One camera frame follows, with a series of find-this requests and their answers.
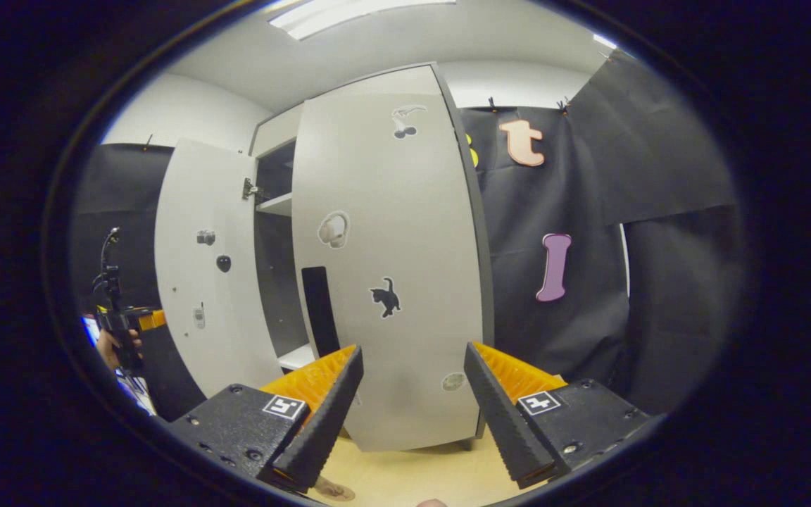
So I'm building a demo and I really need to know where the white cabinet with grey interior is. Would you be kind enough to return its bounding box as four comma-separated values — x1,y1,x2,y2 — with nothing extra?
249,104,322,375

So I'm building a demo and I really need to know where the black backdrop cloth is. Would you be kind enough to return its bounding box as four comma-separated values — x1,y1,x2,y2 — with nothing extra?
458,49,742,418
71,143,206,423

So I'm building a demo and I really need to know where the large ceiling light panel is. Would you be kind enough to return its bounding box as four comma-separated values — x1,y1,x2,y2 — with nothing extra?
268,0,457,41

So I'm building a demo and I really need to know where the white cabinet door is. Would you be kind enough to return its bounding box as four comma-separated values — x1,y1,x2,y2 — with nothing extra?
154,137,286,399
291,62,496,453

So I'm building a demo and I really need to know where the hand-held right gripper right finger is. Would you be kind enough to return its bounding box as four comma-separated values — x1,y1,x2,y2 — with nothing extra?
463,342,653,490

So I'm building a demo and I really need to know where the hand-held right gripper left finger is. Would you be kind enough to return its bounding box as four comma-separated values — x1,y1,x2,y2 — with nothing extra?
170,344,365,494

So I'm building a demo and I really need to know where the round beige coaster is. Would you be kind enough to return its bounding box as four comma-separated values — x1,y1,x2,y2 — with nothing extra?
314,477,356,502

